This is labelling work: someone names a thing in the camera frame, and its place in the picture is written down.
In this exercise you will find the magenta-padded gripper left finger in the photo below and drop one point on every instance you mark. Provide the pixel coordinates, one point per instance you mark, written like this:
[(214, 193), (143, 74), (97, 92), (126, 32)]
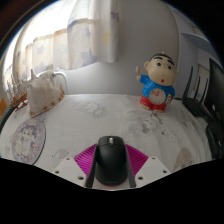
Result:
[(68, 168)]

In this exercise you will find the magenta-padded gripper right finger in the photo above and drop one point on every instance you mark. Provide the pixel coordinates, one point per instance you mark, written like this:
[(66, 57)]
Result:
[(151, 168)]

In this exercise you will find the black computer mouse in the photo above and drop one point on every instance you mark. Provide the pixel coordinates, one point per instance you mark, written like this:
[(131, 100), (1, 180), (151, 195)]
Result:
[(111, 161)]

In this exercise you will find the round purple printed mouse pad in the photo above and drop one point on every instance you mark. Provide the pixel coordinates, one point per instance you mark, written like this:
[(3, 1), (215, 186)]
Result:
[(28, 140)]

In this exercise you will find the white printed tablecloth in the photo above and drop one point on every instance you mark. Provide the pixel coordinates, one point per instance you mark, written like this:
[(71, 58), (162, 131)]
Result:
[(110, 116)]

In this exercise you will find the black device under monitor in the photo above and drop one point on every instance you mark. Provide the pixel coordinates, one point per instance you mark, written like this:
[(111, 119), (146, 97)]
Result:
[(216, 138)]

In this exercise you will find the black router with antennas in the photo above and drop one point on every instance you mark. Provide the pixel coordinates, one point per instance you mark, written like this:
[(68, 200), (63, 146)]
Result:
[(195, 105)]

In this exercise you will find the large white conch shell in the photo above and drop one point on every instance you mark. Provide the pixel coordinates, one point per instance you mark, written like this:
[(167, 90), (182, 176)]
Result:
[(41, 95)]

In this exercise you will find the cartoon boy figurine clock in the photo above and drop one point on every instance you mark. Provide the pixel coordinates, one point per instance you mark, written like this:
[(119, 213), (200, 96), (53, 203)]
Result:
[(158, 83)]

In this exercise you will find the orange wooden chair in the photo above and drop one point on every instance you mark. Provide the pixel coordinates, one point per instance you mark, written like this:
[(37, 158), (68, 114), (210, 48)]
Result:
[(2, 107)]

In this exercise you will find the black monitor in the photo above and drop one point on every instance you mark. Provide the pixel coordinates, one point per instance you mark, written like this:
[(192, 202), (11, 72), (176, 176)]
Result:
[(216, 90)]

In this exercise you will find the sheer star-print curtain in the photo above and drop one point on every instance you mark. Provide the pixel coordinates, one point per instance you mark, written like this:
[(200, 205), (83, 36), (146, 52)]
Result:
[(66, 40)]

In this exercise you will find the white wall shelf unit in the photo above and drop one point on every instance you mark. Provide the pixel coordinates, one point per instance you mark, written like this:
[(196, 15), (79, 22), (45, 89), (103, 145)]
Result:
[(200, 43)]

